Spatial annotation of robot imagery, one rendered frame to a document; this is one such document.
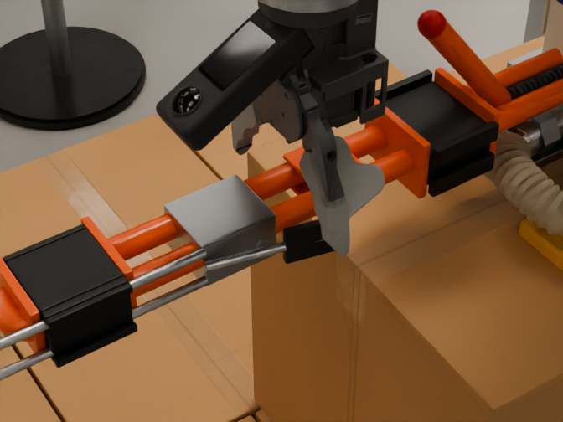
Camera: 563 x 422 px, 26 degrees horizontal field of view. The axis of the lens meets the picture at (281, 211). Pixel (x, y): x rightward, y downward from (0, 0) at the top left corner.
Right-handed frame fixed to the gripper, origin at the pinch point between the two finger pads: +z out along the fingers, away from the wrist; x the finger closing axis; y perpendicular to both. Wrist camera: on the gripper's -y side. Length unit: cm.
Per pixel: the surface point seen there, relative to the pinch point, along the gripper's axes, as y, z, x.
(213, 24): 90, 108, 169
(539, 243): 24.5, 11.9, -6.1
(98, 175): 14, 53, 71
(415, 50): 127, 108, 132
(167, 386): 2, 53, 29
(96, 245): -15.5, -2.1, 2.1
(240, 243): -5.1, 0.0, -1.8
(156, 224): -9.9, -0.7, 3.1
